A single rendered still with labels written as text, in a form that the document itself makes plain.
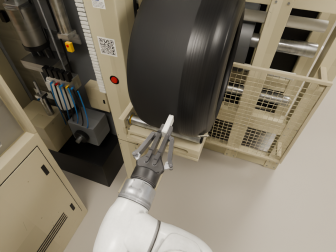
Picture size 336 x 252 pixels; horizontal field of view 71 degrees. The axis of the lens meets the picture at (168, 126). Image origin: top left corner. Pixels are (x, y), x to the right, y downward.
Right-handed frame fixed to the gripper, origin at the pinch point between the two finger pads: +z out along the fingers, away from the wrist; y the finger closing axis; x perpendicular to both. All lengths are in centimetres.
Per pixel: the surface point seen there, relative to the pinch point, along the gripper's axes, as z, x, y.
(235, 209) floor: 19, 118, -39
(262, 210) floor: 25, 119, -58
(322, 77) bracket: 68, 26, -56
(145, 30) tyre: 15.0, -22.2, 11.2
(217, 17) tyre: 21.6, -25.3, -7.5
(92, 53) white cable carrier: 24.8, 1.3, 43.0
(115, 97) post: 20.9, 22.0, 35.7
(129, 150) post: 15, 64, 34
